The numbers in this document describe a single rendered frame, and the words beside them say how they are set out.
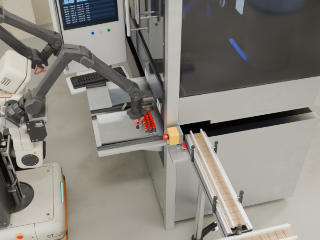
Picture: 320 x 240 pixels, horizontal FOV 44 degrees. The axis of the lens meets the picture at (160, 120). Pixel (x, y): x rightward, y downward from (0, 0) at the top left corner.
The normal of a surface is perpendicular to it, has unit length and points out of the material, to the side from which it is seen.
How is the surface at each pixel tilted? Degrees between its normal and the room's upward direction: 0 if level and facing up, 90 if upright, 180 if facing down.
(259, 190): 90
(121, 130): 0
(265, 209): 0
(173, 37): 90
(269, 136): 90
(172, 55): 90
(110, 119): 0
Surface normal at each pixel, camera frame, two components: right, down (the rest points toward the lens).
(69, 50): 0.29, -0.72
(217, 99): 0.24, 0.63
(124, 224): 0.00, -0.76
